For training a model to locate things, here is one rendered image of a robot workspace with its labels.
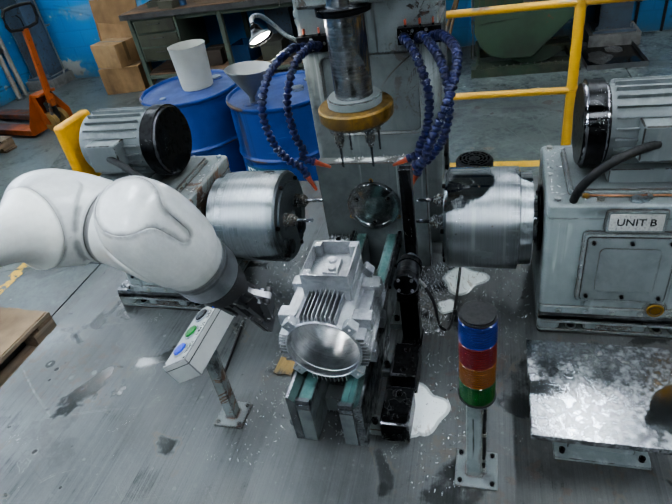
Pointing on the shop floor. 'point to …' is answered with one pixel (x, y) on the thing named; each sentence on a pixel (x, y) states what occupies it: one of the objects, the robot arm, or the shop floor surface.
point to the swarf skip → (519, 40)
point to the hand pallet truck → (45, 119)
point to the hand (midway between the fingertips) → (263, 318)
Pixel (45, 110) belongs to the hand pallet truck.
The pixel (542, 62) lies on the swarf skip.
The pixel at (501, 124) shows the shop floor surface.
